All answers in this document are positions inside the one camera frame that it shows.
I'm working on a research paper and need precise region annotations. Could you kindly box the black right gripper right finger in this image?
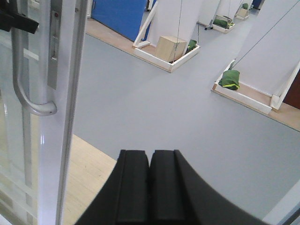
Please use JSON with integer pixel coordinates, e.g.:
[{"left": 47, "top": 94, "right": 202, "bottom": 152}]
[{"left": 150, "top": 150, "right": 265, "bottom": 225}]

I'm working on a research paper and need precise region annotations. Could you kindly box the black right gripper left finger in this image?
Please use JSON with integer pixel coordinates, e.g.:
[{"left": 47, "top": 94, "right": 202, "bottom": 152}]
[{"left": 76, "top": 150, "right": 149, "bottom": 225}]

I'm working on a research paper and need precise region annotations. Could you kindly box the white framed transparent sliding door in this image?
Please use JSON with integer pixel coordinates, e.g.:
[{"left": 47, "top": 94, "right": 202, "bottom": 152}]
[{"left": 0, "top": 0, "right": 88, "bottom": 225}]

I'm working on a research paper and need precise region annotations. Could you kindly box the grey door lock plate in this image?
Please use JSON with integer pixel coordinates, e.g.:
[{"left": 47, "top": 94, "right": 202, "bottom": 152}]
[{"left": 47, "top": 11, "right": 60, "bottom": 89}]

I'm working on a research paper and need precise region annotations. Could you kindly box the light wooden box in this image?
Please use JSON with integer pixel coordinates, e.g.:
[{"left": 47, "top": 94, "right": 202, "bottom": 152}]
[{"left": 155, "top": 36, "right": 187, "bottom": 62}]

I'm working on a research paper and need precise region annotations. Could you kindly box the blue panel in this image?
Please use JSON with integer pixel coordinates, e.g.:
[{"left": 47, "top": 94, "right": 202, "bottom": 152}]
[{"left": 91, "top": 0, "right": 147, "bottom": 41}]

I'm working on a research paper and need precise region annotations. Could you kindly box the grey door handle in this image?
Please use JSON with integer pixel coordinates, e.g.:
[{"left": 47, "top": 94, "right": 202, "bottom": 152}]
[{"left": 11, "top": 28, "right": 57, "bottom": 116}]

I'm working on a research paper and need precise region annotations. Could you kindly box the green sandbag near wall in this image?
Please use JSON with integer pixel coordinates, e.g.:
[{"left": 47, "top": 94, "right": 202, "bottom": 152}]
[{"left": 218, "top": 69, "right": 240, "bottom": 90}]

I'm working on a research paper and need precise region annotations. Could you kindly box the white wooden base frame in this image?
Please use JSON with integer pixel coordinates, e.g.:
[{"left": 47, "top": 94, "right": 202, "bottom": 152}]
[{"left": 132, "top": 43, "right": 201, "bottom": 74}]

